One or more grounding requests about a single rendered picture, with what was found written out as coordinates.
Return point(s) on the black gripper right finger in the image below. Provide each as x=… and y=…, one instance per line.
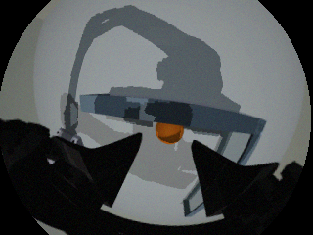
x=222, y=181

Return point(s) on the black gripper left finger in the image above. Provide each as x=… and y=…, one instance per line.
x=105, y=167

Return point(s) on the clear l-shaped low wall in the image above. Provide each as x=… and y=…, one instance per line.
x=231, y=145

